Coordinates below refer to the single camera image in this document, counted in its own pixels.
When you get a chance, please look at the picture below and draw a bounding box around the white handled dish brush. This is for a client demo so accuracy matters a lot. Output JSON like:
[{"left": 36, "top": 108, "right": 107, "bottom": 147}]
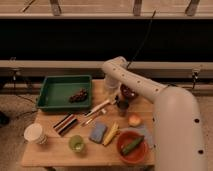
[{"left": 84, "top": 95, "right": 117, "bottom": 117}]

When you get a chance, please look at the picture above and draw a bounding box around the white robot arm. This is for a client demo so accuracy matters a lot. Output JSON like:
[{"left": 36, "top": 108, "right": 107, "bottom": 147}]
[{"left": 102, "top": 57, "right": 208, "bottom": 171}]

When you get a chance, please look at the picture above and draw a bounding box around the orange red bowl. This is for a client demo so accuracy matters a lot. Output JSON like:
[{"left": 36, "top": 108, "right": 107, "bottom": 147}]
[{"left": 116, "top": 131, "right": 149, "bottom": 164}]

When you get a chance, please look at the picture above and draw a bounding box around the dark grape bunch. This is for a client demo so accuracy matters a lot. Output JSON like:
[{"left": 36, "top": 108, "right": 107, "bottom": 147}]
[{"left": 69, "top": 89, "right": 88, "bottom": 103}]

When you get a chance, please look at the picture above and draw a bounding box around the metal fork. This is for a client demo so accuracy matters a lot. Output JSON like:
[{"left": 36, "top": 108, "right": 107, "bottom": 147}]
[{"left": 81, "top": 109, "right": 107, "bottom": 127}]

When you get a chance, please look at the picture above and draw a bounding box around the peach fruit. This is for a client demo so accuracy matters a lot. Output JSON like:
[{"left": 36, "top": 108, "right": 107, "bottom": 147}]
[{"left": 128, "top": 113, "right": 142, "bottom": 127}]

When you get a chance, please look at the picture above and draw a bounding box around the yellow banana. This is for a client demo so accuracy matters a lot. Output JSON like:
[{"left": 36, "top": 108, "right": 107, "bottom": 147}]
[{"left": 102, "top": 122, "right": 119, "bottom": 146}]

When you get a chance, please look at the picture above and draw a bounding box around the blue sponge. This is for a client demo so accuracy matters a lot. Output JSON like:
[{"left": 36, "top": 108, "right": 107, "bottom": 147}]
[{"left": 89, "top": 122, "right": 107, "bottom": 144}]

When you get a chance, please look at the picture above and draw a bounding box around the grey cloth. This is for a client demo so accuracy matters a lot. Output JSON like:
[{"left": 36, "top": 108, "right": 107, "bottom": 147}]
[{"left": 121, "top": 125, "right": 154, "bottom": 149}]

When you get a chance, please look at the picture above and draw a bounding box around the black marker pen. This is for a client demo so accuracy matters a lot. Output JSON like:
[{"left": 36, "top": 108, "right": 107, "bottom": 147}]
[{"left": 58, "top": 119, "right": 78, "bottom": 136}]

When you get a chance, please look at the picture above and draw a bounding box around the green plastic tray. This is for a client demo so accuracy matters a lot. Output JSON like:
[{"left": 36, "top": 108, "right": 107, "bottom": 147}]
[{"left": 36, "top": 75, "right": 92, "bottom": 112}]

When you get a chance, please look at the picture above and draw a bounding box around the green cucumber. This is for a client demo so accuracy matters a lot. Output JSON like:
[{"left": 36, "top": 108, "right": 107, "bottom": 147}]
[{"left": 121, "top": 136, "right": 144, "bottom": 155}]

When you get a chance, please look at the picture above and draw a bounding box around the green small cup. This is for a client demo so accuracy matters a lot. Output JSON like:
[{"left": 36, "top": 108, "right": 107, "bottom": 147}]
[{"left": 69, "top": 135, "right": 85, "bottom": 153}]

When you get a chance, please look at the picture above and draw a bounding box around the white paper cup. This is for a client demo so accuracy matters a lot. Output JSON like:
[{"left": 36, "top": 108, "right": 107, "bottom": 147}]
[{"left": 24, "top": 123, "right": 47, "bottom": 144}]

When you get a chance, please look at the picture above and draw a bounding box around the black cable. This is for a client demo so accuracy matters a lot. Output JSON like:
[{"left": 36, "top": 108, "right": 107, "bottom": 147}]
[{"left": 125, "top": 9, "right": 157, "bottom": 69}]

